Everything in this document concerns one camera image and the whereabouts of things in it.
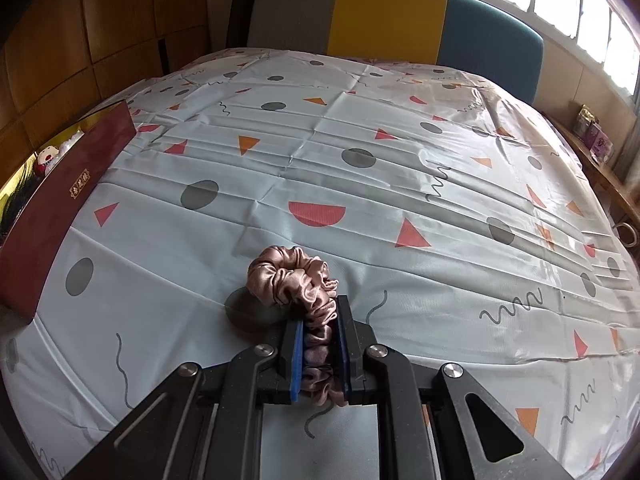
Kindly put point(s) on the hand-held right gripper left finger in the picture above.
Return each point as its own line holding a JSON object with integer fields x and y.
{"x": 296, "y": 360}

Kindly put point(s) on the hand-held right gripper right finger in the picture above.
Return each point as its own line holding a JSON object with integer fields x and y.
{"x": 344, "y": 350}

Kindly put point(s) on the pink satin scrunchie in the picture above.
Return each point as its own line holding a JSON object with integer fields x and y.
{"x": 295, "y": 275}

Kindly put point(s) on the dark red gold-lined box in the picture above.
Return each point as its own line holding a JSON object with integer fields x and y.
{"x": 60, "y": 210}

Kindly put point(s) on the red plush toy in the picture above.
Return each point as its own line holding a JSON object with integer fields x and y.
{"x": 46, "y": 157}

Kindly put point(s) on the wooden side desk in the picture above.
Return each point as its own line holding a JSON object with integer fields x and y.
{"x": 600, "y": 180}

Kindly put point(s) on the grey yellow blue headboard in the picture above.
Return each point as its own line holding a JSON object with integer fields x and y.
{"x": 390, "y": 15}

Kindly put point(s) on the black rolled mat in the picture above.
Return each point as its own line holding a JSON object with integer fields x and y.
{"x": 245, "y": 5}

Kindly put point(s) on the wooden wardrobe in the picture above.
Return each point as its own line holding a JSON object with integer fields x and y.
{"x": 100, "y": 35}

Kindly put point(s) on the barred window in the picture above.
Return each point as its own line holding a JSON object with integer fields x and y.
{"x": 565, "y": 10}

